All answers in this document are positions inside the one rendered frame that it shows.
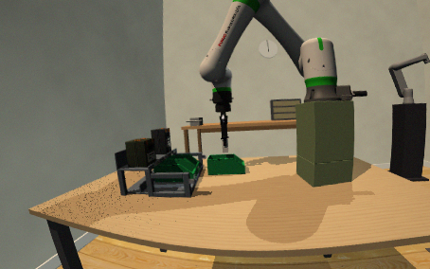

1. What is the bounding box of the green bin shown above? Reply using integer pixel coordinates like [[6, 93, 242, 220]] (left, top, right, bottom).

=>
[[165, 154, 200, 173], [207, 154, 245, 175], [153, 159, 197, 182]]

